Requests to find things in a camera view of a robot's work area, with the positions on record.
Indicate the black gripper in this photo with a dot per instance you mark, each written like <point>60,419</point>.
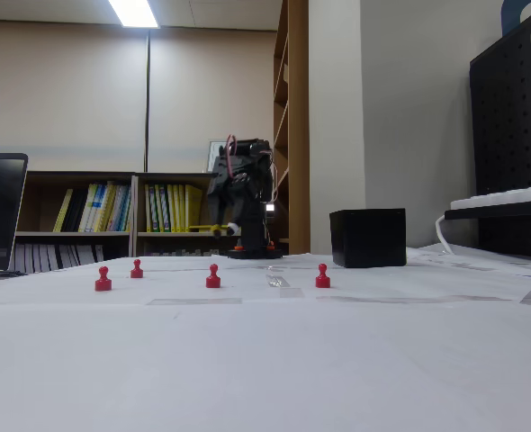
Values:
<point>226,201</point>

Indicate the red pawn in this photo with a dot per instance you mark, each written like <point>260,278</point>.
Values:
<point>103,283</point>
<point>322,281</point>
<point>212,281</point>
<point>136,271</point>

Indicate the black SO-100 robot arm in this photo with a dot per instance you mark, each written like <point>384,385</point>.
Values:
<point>252,234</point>

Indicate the black open box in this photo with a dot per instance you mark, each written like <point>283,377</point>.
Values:
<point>369,238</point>

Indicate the yellow flat folder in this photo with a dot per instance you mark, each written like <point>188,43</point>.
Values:
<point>200,227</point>

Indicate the small glowing white device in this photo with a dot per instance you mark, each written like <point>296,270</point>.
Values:
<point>270,208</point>

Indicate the framed white certificate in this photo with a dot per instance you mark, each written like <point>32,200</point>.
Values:
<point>213,155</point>

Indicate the blue white binder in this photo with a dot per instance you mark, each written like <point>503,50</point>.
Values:
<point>121,209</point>

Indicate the tall wooden bookshelf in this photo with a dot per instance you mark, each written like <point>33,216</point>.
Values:
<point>298,135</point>

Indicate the white paper table cover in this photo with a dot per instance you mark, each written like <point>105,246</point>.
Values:
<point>265,360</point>

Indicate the black folder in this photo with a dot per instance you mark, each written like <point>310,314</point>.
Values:
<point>74,211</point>

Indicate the slanted yellow book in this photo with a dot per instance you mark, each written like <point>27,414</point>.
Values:
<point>63,211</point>

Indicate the white archive binders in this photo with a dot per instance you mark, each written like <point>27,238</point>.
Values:
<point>58,257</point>

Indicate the ceiling light panel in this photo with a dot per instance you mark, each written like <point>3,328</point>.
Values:
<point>134,12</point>

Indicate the black pegboard shelf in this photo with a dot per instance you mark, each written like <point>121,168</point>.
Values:
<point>495,211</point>

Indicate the white power strip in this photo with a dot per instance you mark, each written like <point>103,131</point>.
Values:
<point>508,194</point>

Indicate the black perforated pegboard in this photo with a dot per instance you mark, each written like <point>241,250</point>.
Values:
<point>513,135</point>

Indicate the blue rounded object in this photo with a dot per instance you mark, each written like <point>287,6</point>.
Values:
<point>510,15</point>

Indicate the black wall conduit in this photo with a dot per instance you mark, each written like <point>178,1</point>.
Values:
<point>147,99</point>

